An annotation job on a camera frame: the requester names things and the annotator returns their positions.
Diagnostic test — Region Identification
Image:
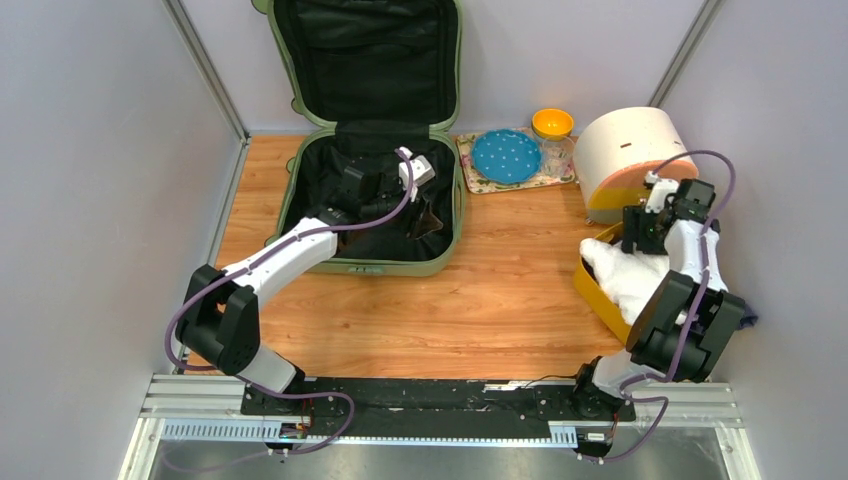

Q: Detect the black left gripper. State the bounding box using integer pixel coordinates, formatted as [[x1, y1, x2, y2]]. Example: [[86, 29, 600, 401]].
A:
[[361, 178, 443, 241]]

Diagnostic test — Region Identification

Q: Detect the white garment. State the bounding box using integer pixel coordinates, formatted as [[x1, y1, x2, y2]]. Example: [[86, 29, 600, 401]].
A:
[[579, 238, 669, 326]]

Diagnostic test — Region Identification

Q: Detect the white and orange drawer cabinet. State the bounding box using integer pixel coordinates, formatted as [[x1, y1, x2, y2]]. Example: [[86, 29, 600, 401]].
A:
[[572, 107, 686, 225]]

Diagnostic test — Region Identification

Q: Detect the yellow plastic basin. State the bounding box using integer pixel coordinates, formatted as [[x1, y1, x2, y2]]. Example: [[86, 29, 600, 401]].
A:
[[573, 222, 635, 344]]

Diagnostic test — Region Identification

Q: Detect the navy blue garment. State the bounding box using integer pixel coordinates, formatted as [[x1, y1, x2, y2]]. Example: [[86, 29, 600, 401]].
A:
[[736, 303, 760, 330]]

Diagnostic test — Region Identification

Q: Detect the green hard-shell suitcase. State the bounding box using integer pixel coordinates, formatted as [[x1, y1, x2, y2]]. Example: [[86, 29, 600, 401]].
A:
[[255, 1, 465, 276]]

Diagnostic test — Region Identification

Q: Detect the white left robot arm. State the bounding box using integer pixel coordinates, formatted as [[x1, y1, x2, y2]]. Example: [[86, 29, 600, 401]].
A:
[[164, 156, 436, 415]]

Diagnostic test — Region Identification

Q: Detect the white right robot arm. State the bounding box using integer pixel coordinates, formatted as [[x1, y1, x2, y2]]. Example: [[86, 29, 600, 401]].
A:
[[569, 173, 746, 419]]

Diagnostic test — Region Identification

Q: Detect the floral placemat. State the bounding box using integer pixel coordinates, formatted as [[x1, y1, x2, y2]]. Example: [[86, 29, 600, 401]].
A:
[[456, 127, 577, 194]]

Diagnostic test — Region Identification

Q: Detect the blue polka dot plate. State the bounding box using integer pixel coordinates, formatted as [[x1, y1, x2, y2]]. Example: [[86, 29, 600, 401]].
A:
[[471, 129, 542, 185]]

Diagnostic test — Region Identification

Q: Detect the clear drinking glass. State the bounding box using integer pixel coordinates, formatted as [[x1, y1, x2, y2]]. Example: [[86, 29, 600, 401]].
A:
[[540, 136, 574, 177]]

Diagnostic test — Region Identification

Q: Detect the small yellow bowl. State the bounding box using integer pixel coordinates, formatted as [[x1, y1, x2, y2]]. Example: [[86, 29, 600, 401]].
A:
[[531, 108, 575, 141]]

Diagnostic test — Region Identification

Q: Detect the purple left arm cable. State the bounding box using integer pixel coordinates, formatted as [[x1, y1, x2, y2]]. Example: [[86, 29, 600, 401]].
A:
[[163, 146, 415, 458]]

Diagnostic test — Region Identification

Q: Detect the aluminium frame rail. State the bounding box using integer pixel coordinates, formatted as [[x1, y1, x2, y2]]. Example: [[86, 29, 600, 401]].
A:
[[119, 375, 759, 479]]

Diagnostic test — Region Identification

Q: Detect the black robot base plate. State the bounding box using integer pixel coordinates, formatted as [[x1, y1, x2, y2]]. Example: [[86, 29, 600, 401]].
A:
[[240, 377, 636, 439]]

